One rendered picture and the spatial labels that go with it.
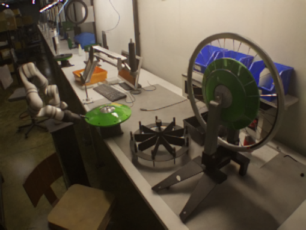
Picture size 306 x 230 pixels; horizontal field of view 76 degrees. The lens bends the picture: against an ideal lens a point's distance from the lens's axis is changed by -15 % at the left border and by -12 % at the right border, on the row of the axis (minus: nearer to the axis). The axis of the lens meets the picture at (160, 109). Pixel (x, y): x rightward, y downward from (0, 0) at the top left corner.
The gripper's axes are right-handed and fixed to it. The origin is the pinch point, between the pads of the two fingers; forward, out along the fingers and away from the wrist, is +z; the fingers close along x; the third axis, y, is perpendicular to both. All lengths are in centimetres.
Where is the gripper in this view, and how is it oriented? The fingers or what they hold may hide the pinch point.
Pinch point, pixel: (88, 118)
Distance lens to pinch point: 145.7
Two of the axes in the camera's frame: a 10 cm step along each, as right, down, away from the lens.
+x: 6.4, 3.3, -7.0
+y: -4.1, 9.1, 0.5
